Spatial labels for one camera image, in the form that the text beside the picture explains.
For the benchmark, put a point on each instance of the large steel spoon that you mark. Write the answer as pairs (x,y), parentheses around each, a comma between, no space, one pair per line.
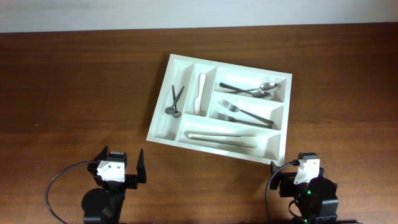
(263,87)
(257,93)

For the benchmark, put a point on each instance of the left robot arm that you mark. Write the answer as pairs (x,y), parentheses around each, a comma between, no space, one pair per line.
(104,203)

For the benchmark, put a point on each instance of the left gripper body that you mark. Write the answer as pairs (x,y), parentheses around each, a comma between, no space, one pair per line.
(131,182)

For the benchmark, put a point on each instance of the white cutlery tray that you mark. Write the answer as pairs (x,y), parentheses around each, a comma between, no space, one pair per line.
(184,71)

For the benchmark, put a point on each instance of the steel serrated tongs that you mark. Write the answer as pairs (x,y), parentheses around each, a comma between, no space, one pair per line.
(239,140)

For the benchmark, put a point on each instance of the pink plastic knife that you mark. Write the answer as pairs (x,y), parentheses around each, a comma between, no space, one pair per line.
(198,100)

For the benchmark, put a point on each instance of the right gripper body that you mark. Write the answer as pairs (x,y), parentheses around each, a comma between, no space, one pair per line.
(286,187)

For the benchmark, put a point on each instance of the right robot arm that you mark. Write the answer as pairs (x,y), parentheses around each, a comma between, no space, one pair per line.
(227,184)

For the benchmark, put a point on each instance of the small steel teaspoon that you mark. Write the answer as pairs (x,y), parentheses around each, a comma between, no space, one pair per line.
(168,110)
(175,112)

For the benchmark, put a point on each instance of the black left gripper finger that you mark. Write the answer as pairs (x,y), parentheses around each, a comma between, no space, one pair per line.
(141,170)
(102,155)

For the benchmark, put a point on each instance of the steel fork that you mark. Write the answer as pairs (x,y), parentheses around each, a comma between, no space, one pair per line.
(234,120)
(229,106)

